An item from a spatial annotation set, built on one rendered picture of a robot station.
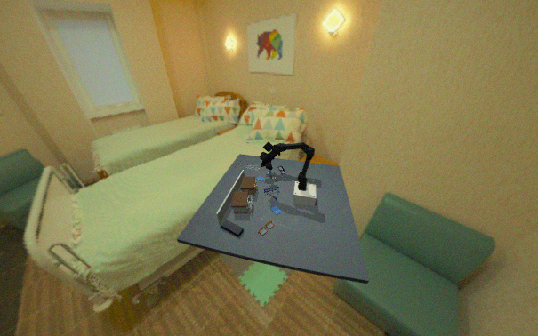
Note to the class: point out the grey flat panel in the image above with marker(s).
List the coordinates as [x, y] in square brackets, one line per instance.
[229, 197]

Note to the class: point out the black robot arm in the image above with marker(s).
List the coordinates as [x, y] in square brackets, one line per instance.
[280, 147]

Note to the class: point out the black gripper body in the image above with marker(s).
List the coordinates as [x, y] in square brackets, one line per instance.
[267, 164]

